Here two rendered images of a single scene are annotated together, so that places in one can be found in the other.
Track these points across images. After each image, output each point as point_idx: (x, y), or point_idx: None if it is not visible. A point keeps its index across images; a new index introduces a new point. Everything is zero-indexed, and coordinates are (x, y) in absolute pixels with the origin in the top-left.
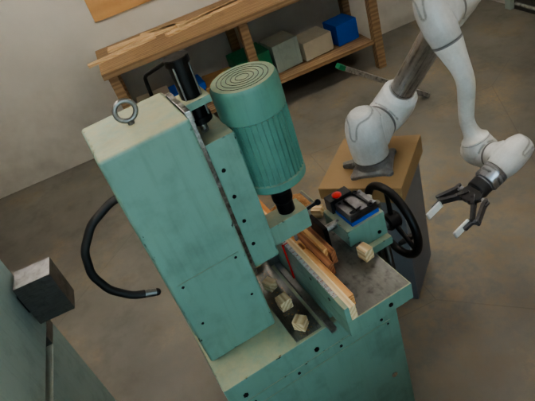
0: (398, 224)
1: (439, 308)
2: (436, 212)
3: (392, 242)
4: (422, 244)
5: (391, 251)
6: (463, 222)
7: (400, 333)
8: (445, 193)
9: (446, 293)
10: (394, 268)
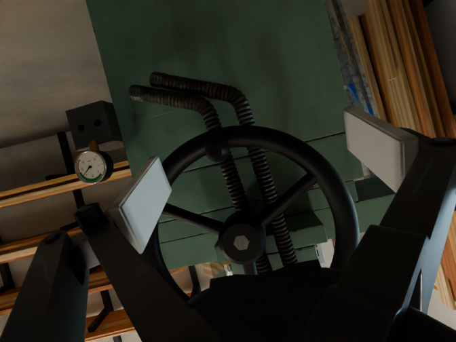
0: (264, 230)
1: None
2: (144, 182)
3: (324, 225)
4: (352, 200)
5: (267, 172)
6: (387, 182)
7: (336, 53)
8: (85, 312)
9: None
10: (252, 115)
